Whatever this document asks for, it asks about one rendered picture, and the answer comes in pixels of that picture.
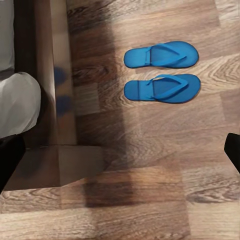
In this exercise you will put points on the bed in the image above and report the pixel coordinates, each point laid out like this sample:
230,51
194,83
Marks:
37,96

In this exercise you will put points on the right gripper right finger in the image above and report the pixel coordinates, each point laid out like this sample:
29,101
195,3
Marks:
232,149

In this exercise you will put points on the sandal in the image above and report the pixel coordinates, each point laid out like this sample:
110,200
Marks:
164,88
174,54

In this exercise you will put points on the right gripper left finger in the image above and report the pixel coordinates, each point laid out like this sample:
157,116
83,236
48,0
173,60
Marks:
12,150

